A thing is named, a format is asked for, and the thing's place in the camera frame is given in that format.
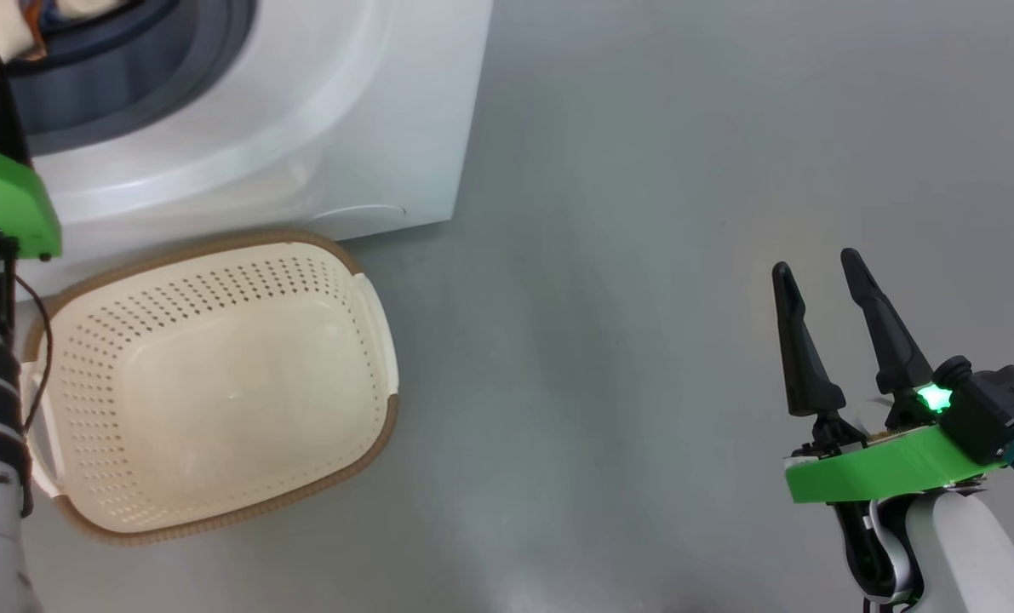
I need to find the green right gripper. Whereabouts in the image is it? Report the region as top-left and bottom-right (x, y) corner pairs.
(772, 248), (1005, 503)

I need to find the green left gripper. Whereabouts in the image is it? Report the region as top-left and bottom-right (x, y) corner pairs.
(0, 53), (62, 261)

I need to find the grey rubber door gasket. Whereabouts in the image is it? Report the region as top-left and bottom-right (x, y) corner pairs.
(0, 0), (256, 157)

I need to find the white front-load washing machine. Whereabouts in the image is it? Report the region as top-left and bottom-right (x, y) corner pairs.
(0, 0), (494, 299)

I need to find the cream perforated laundry basket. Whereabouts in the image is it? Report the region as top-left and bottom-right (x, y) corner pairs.
(20, 230), (400, 546)

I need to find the round filter cover flap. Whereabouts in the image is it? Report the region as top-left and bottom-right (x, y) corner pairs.
(306, 204), (407, 241)

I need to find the thin dark left arm cable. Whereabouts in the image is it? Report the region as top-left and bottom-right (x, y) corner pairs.
(13, 272), (54, 435)

